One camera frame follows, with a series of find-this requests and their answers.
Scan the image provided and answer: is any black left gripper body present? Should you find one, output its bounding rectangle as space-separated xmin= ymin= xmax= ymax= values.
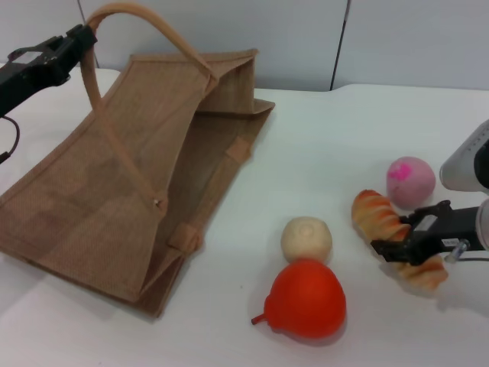
xmin=0 ymin=56 xmax=73 ymax=119

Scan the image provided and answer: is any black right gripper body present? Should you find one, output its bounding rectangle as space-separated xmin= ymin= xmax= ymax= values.
xmin=407 ymin=205 xmax=481 ymax=268

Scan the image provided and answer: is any twisted orange-striped bread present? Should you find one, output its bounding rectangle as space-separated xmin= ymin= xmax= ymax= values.
xmin=351 ymin=189 xmax=449 ymax=292

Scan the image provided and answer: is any brown woven handbag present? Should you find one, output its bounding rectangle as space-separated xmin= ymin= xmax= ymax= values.
xmin=0 ymin=2 xmax=277 ymax=319

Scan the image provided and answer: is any pink round ball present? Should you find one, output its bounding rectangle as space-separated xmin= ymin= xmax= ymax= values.
xmin=385 ymin=155 xmax=437 ymax=209

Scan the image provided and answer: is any beige round bun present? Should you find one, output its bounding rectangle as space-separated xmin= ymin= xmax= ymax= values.
xmin=280 ymin=216 xmax=334 ymax=265

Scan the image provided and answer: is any red pear-shaped fruit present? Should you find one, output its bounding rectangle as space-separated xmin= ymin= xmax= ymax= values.
xmin=251 ymin=258 xmax=348 ymax=339

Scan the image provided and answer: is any right wrist cable with plug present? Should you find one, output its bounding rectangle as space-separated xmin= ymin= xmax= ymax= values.
xmin=444 ymin=238 xmax=489 ymax=265

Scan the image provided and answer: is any dark left wrist cable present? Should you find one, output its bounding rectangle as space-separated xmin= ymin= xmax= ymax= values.
xmin=0 ymin=116 xmax=21 ymax=164

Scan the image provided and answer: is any thin dark wall strip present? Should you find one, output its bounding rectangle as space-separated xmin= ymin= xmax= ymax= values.
xmin=329 ymin=0 xmax=351 ymax=93

